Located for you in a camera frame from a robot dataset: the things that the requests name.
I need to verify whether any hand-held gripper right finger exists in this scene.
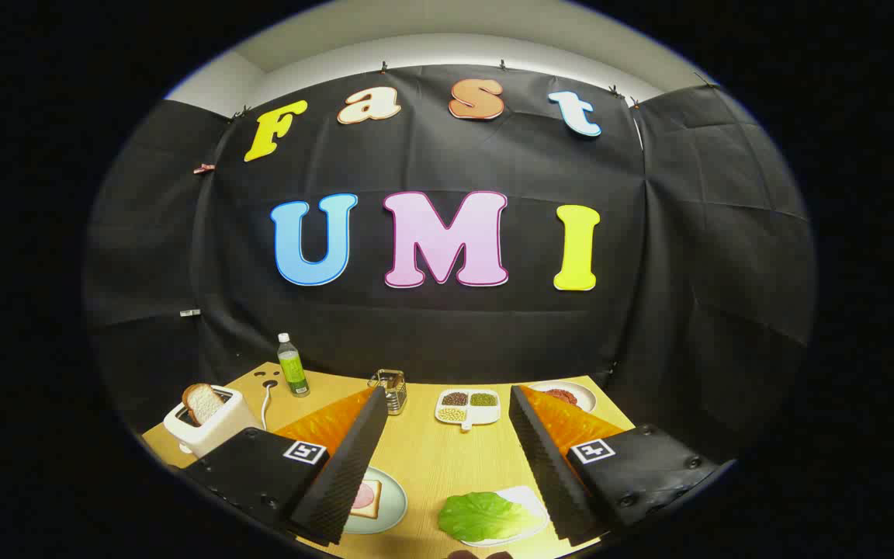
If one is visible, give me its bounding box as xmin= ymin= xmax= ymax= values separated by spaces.
xmin=508 ymin=384 xmax=727 ymax=546

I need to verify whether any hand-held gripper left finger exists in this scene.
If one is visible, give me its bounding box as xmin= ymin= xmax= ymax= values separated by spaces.
xmin=182 ymin=386 xmax=390 ymax=547

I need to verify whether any green lettuce leaf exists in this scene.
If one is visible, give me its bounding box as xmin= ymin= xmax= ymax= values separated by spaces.
xmin=438 ymin=491 xmax=541 ymax=543

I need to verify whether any plain bread slice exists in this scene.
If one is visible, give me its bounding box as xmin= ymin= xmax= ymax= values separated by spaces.
xmin=182 ymin=383 xmax=224 ymax=426

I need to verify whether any white square plate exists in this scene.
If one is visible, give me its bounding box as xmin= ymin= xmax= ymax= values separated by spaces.
xmin=463 ymin=486 xmax=550 ymax=547

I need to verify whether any bread slice under ham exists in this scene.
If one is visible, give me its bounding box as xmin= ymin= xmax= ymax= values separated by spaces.
xmin=348 ymin=479 xmax=382 ymax=519

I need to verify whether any pale green plate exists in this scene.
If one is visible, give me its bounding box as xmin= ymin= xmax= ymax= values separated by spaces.
xmin=342 ymin=466 xmax=409 ymax=535

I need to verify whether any round white plate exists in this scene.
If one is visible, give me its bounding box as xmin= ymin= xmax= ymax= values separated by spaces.
xmin=528 ymin=380 xmax=598 ymax=415

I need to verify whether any white divided dish with beans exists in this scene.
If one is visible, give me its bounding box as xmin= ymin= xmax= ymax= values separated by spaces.
xmin=435 ymin=388 xmax=502 ymax=432

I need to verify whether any green label drink bottle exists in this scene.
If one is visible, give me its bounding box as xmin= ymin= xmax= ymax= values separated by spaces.
xmin=276 ymin=333 xmax=311 ymax=398

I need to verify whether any white toaster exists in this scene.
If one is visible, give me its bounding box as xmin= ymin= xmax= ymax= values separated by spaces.
xmin=163 ymin=385 xmax=265 ymax=459

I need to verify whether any black backdrop cloth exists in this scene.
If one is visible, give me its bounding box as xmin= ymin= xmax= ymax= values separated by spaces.
xmin=82 ymin=64 xmax=816 ymax=467

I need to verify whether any metal wire utensil holder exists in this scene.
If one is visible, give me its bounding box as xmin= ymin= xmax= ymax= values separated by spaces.
xmin=368 ymin=369 xmax=408 ymax=416

